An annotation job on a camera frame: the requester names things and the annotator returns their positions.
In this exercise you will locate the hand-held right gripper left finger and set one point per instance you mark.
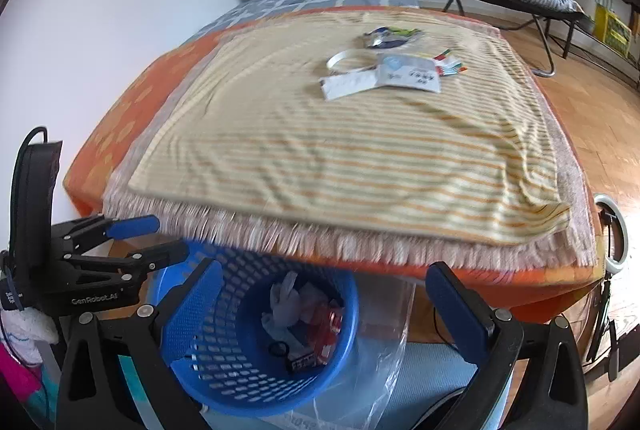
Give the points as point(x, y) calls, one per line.
point(192, 310)

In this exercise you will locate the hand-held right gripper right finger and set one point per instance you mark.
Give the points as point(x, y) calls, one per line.
point(455, 310)

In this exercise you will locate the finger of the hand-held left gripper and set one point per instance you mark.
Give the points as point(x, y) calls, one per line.
point(135, 226)
point(160, 252)

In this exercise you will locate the white tissue paper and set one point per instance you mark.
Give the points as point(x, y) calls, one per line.
point(285, 305)

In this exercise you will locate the dark snack wrapper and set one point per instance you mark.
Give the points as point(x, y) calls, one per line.
point(302, 362)

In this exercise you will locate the red cardboard box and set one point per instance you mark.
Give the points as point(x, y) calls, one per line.
point(327, 330)

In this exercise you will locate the blue plastic mesh basket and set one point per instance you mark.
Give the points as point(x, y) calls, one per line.
point(325, 375)

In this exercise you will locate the grey blue floor mat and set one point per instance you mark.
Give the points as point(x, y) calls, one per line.
point(435, 375)

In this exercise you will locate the clear plastic bag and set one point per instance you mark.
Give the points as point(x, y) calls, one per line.
point(370, 360)

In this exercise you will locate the person's pink teal clothing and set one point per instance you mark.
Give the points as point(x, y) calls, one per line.
point(17, 390)

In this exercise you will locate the striped yellow cloth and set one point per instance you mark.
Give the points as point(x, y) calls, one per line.
point(567, 160)

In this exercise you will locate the yellow striped blanket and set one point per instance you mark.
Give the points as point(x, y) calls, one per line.
point(325, 160)

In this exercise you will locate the white packet with blue label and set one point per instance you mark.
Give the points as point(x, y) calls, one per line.
point(407, 75)

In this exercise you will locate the small colourful wrapper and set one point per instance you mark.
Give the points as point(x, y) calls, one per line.
point(450, 66)

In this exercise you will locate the white paper slip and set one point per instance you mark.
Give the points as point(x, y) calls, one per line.
point(345, 85)

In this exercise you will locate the white ribbon loop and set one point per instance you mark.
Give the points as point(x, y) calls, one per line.
point(345, 54)

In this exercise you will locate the green blue foil wrapper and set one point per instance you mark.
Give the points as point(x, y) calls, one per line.
point(390, 35)

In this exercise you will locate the yellow plastic crate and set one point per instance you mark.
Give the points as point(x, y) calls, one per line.
point(612, 30)

